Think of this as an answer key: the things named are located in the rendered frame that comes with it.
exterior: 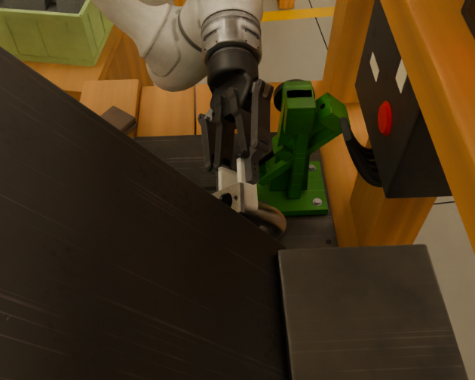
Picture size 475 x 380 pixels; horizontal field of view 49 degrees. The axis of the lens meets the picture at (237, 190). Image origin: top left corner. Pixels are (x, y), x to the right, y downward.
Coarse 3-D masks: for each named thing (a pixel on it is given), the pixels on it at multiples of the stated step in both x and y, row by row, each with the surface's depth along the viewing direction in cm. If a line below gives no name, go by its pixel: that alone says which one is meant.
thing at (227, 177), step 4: (220, 168) 70; (224, 168) 70; (220, 172) 70; (224, 172) 70; (228, 172) 71; (232, 172) 71; (236, 172) 72; (220, 176) 69; (224, 176) 70; (228, 176) 70; (232, 176) 71; (236, 176) 71; (220, 180) 69; (224, 180) 69; (228, 180) 70; (232, 180) 71; (236, 180) 71; (220, 184) 69; (224, 184) 69; (228, 184) 70; (232, 184) 70; (220, 188) 69
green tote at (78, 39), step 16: (0, 16) 140; (16, 16) 138; (32, 16) 138; (48, 16) 137; (64, 16) 136; (80, 16) 136; (96, 16) 147; (0, 32) 144; (16, 32) 143; (32, 32) 143; (48, 32) 142; (64, 32) 141; (80, 32) 141; (96, 32) 148; (16, 48) 147; (32, 48) 147; (48, 48) 146; (64, 48) 146; (80, 48) 145; (96, 48) 149; (80, 64) 150
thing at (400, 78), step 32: (384, 32) 50; (384, 64) 50; (384, 96) 51; (384, 128) 50; (416, 128) 44; (384, 160) 51; (416, 160) 47; (384, 192) 52; (416, 192) 51; (448, 192) 51
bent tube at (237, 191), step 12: (216, 192) 68; (228, 192) 66; (240, 192) 65; (228, 204) 68; (240, 204) 64; (264, 204) 70; (252, 216) 68; (264, 216) 69; (276, 216) 71; (264, 228) 77; (276, 228) 72
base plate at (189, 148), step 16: (144, 144) 117; (160, 144) 117; (176, 144) 117; (192, 144) 117; (176, 160) 114; (192, 160) 114; (320, 160) 114; (192, 176) 111; (208, 176) 111; (256, 224) 104; (288, 224) 104; (304, 224) 104; (320, 224) 104; (288, 240) 101; (304, 240) 101; (320, 240) 101; (336, 240) 102
